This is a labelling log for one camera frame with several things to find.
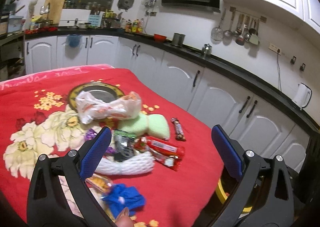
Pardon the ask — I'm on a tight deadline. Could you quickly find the orange snack packet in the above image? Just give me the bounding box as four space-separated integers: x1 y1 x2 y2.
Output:
86 173 113 194

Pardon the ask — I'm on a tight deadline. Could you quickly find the blue plastic bag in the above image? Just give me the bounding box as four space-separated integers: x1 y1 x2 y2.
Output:
101 184 146 218

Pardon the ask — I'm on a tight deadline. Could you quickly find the purple candy wrapper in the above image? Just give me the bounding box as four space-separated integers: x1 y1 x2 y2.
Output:
85 129 97 141

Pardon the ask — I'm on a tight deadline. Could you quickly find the black silver snack wrapper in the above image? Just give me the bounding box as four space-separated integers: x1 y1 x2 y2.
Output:
113 130 136 162

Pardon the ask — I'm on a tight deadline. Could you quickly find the white foam fruit net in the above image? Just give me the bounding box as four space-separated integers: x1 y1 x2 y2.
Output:
95 151 155 176

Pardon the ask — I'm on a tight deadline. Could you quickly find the red snack wrapper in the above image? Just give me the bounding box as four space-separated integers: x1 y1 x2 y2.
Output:
133 136 185 171

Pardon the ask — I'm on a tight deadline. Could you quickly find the green sponge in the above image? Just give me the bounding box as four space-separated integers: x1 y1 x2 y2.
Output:
117 113 149 136
147 114 170 141

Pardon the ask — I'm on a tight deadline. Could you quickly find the brown chocolate bar wrapper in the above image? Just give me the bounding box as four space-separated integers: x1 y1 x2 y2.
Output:
170 118 186 142

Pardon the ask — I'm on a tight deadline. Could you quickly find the white orange plastic bag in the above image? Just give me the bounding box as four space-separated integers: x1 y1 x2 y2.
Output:
75 91 142 124

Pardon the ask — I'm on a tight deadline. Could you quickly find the yellow rimmed black trash bin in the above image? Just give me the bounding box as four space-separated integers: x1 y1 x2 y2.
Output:
215 179 252 214

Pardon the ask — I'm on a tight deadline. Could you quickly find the person's left hand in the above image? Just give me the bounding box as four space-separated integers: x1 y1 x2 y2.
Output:
114 207 134 227

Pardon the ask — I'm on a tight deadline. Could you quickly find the red floral table cloth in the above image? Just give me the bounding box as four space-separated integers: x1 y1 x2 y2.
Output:
1 65 223 226

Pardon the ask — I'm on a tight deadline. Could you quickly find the white electric kettle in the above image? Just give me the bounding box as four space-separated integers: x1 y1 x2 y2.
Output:
292 83 312 110

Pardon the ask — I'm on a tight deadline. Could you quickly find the round gold metal tray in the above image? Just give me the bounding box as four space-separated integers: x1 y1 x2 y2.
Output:
68 82 125 111

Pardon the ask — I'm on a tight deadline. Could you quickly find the blue hanging pot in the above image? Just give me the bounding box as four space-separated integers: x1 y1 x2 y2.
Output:
66 35 82 48

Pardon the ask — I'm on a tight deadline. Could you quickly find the steel kettle on counter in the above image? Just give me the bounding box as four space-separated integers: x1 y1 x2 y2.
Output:
201 44 212 56

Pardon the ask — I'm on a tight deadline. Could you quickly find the hanging steel strainer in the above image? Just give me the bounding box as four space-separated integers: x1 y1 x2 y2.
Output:
211 9 226 42

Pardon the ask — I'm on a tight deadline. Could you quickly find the light blue utensil basket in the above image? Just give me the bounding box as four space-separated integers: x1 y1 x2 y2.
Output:
88 15 102 28

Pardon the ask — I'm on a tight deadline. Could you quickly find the grey metal canister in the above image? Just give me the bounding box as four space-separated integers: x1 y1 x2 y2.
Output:
171 33 185 47

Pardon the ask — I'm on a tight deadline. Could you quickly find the red bowl on counter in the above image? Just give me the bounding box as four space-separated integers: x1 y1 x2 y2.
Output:
153 33 167 43

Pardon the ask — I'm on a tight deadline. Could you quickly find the wooden cutting board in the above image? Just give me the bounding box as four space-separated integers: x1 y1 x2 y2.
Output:
42 0 65 25

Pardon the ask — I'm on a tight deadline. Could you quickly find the round steel lid on wall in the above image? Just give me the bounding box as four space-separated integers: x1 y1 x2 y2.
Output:
117 0 135 12

